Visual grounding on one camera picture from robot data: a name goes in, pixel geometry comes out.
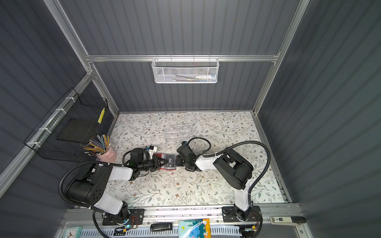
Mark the red leather card holder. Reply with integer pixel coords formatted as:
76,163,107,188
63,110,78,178
153,153,177,171

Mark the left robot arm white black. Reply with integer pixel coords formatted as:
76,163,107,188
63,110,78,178
59,146,170,220

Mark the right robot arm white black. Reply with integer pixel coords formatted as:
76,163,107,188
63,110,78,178
177,141,254,213

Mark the clear acrylic organizer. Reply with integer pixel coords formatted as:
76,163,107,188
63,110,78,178
164,124,194,146

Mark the pink pencil cup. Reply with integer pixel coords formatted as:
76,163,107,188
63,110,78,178
97,146,118,163

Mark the bundle of coloured pencils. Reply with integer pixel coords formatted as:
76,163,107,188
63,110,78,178
83,134,111,156

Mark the yellow marker in basket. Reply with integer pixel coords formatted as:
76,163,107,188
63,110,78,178
97,108,105,124

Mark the small black device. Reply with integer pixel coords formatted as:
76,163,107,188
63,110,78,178
150,223,173,232

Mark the colourful picture book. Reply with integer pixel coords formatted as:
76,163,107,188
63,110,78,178
178,219,211,238

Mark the white marker in basket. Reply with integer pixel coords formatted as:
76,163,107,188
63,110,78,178
175,74,217,82

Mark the teal alarm clock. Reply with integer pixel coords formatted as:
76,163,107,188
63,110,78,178
62,227,82,238

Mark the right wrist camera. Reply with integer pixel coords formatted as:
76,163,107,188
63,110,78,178
177,141,193,157

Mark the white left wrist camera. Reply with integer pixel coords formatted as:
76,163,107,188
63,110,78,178
146,145,157,157

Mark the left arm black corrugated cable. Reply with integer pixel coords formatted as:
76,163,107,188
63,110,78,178
58,148,149,207

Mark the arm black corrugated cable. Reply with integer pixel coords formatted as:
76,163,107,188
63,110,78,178
186,136,271,203
58,148,149,207

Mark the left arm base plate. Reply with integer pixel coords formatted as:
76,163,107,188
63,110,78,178
102,209,145,226

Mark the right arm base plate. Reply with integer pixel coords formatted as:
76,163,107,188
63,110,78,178
222,205,263,223

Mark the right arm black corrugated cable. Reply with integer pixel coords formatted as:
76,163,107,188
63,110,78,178
186,136,271,203

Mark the black wire wall basket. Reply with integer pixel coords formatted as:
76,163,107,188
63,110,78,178
24,91,113,162

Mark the white mesh wall basket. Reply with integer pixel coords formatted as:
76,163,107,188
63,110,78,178
151,57,220,84

